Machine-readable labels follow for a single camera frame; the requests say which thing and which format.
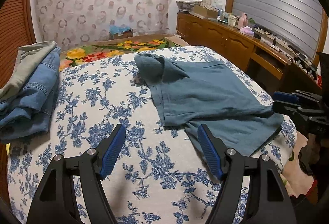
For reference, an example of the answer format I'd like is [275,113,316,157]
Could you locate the teal pants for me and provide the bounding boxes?
[134,53,284,156]

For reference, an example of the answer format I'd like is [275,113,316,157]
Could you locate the right hand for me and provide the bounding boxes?
[298,133,321,176]

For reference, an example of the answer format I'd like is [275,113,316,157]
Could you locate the wooden sideboard cabinet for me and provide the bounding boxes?
[176,12,322,95]

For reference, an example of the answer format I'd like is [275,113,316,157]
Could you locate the pink tissue pack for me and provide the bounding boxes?
[239,26,254,37]

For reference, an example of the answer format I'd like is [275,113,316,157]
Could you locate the pink bottle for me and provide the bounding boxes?
[237,13,248,29]

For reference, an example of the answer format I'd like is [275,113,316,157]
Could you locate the blue denim jeans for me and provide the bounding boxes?
[1,47,60,143]

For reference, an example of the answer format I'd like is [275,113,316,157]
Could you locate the grey window blind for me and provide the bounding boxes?
[233,0,322,57]

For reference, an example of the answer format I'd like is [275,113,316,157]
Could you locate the cardboard box on sideboard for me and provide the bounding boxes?
[193,5,219,19]

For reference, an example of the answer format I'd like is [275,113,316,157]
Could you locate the blue floral white bedsheet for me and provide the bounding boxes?
[7,45,298,224]

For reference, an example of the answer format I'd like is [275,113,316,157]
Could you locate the grey folded garment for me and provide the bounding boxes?
[1,41,57,102]

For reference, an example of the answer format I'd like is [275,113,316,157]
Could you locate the colourful floral blanket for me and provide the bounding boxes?
[59,37,178,72]

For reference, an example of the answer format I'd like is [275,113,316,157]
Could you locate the cardboard box blue contents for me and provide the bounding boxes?
[109,25,133,40]

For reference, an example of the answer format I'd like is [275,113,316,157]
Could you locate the wooden louvred wardrobe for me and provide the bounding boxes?
[0,0,36,87]

